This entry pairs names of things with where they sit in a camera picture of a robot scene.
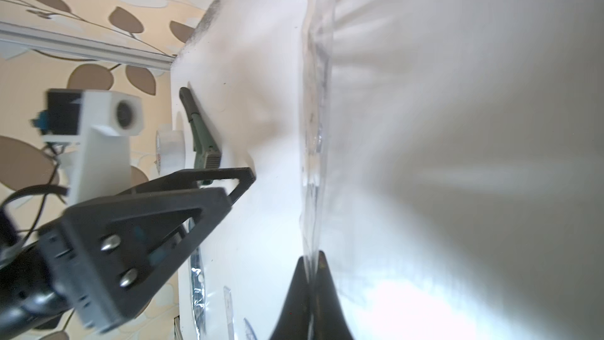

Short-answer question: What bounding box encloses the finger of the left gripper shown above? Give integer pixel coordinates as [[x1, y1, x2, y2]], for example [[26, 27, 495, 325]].
[[120, 167, 256, 204]]

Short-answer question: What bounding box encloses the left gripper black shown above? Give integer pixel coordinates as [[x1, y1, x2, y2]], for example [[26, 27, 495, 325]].
[[0, 186, 233, 336]]

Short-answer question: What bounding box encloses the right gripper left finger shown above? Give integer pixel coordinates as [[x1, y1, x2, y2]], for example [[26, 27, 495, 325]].
[[270, 257, 311, 340]]

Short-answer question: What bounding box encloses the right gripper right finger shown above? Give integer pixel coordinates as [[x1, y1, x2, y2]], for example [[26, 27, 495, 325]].
[[312, 251, 353, 340]]

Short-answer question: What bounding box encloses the clear protractor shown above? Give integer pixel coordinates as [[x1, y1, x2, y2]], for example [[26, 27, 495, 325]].
[[243, 318, 257, 340]]

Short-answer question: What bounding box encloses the blue ruler set pouch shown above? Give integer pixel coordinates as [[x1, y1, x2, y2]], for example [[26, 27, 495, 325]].
[[189, 247, 207, 339]]

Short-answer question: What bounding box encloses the clear straight ruler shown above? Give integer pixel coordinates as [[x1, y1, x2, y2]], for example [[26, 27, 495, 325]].
[[223, 286, 237, 340]]

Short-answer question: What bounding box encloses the clear tape roll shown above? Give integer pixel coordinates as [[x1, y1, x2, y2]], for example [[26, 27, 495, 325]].
[[156, 124, 186, 176]]

